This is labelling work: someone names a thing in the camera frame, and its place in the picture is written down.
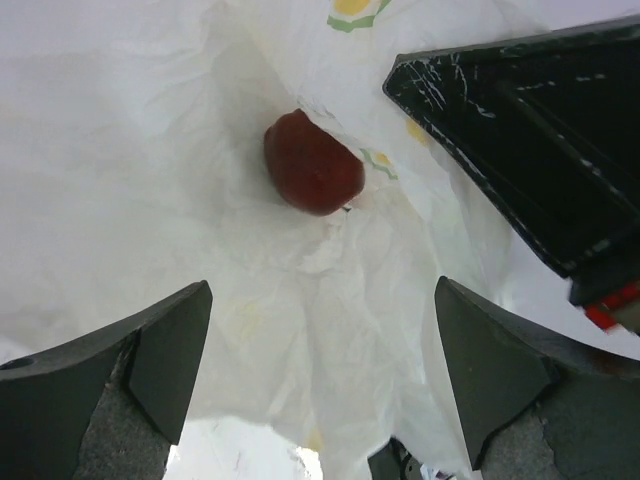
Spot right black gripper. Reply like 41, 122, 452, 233
569, 250, 639, 335

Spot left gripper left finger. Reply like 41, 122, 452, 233
1, 281, 213, 479

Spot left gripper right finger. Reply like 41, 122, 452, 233
435, 277, 639, 480

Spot dark red fake apple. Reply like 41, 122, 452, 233
263, 109, 365, 216

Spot white lemon-print plastic bag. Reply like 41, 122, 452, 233
1, 1, 639, 479

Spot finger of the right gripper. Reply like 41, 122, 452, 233
383, 15, 639, 277

